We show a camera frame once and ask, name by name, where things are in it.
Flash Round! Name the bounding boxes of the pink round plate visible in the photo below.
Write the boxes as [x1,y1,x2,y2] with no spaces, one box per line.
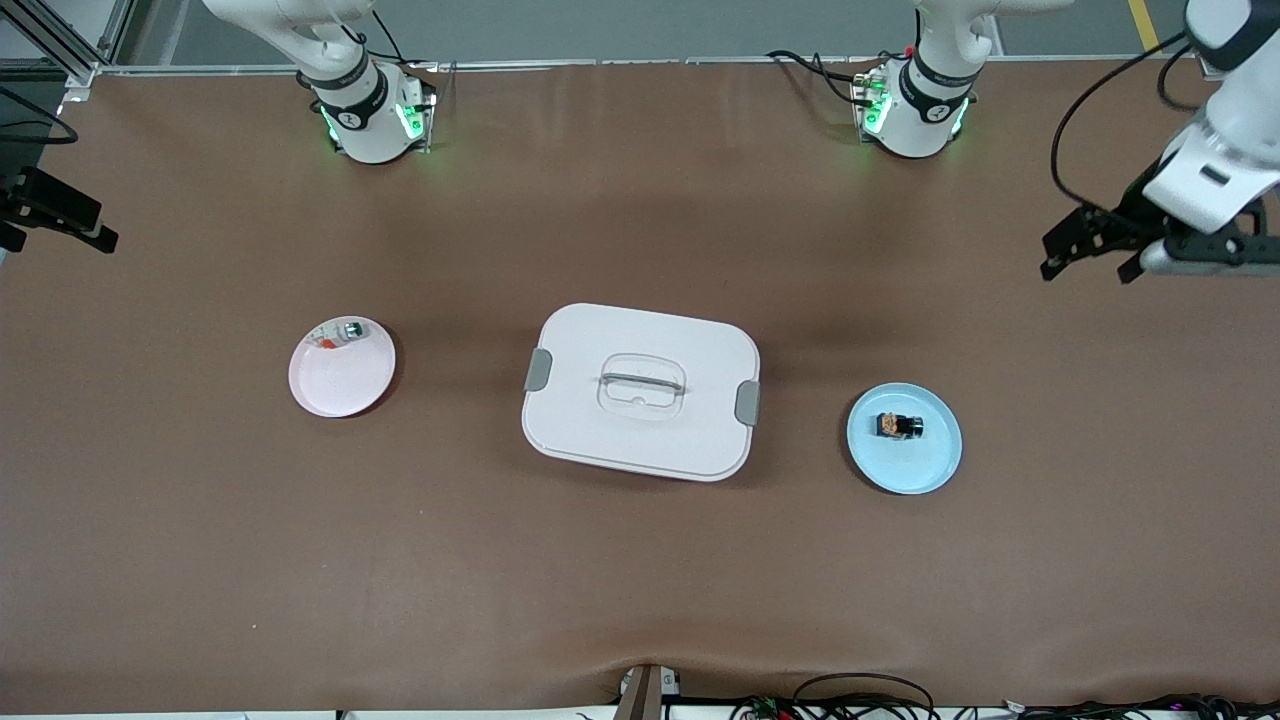
[288,317,397,419]

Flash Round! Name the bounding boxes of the tangled black cables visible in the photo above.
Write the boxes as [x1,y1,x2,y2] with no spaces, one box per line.
[790,672,937,720]

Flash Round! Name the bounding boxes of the long black cable bundle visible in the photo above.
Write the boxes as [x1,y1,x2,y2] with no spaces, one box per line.
[1010,693,1280,720]

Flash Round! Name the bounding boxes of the black arm base cable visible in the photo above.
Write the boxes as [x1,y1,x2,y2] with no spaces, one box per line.
[767,50,863,106]
[345,8,441,101]

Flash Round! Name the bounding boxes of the large aluminium frame post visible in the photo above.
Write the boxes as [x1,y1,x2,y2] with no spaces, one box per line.
[0,0,136,89]

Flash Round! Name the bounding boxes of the white lidded storage box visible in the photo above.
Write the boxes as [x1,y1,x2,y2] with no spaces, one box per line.
[521,303,762,483]

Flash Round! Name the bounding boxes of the light blue round plate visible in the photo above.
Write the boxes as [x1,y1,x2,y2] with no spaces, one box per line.
[846,381,963,495]

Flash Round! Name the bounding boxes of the black left arm base cable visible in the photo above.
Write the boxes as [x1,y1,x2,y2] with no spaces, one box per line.
[767,50,863,106]

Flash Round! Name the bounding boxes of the black right arm base cable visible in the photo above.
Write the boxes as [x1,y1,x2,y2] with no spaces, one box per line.
[345,8,441,101]

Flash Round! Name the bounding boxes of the brown camera mount bracket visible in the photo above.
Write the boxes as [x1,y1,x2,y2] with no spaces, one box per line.
[614,663,683,720]

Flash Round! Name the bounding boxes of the silver table edge rail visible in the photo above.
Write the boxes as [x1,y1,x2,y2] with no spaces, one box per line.
[95,57,1213,77]

